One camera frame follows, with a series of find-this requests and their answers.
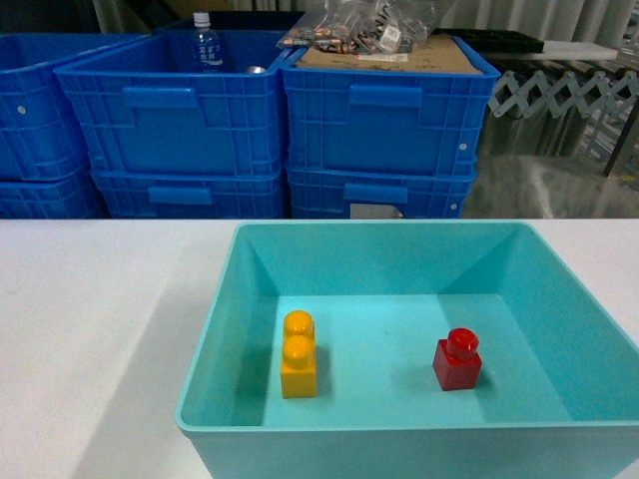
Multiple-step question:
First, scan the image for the red one-stud block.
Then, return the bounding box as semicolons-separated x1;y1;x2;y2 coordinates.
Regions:
432;327;482;391

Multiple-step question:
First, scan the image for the yellow two-stud block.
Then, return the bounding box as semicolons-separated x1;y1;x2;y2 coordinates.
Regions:
280;310;318;399

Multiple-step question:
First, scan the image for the blue crate lower right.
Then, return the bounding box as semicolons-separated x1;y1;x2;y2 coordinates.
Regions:
286;167;476;219

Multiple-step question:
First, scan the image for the blue crate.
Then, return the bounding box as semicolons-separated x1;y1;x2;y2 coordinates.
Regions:
286;167;476;219
1;169;109;220
282;35;499;178
55;30;287;176
91;170;285;220
1;33;144;182

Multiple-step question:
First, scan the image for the teal plastic bin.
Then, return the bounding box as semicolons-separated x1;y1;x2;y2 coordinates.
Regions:
176;221;638;478

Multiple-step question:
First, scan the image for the blue crate upper right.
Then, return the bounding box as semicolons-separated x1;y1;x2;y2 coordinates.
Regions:
282;35;499;178

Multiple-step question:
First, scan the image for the metal can top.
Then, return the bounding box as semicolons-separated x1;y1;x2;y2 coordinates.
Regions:
246;66;268;75

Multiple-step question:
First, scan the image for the blue crate lower middle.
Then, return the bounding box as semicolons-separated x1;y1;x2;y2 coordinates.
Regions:
91;170;285;220

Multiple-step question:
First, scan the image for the clear bag of parts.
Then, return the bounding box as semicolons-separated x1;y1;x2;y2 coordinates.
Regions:
278;1;437;55

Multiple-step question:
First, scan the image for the clear water bottle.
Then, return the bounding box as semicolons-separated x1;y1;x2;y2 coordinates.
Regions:
191;11;224;73

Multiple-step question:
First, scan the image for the blue crate upper middle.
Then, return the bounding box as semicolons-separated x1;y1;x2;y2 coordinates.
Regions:
55;30;287;176

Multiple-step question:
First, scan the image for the brown cardboard sheet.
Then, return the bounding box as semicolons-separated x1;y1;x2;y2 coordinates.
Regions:
295;34;481;75

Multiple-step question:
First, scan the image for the blue crate lower left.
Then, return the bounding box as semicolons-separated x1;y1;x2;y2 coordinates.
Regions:
1;169;109;220

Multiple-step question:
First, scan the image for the black tray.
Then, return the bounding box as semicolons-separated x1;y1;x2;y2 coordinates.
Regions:
433;28;544;54

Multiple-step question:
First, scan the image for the blue crate upper left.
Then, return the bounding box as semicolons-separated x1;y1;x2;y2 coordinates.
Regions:
1;33;144;182

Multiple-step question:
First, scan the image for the expandable roller conveyor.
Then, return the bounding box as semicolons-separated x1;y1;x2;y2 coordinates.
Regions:
488;70;638;119

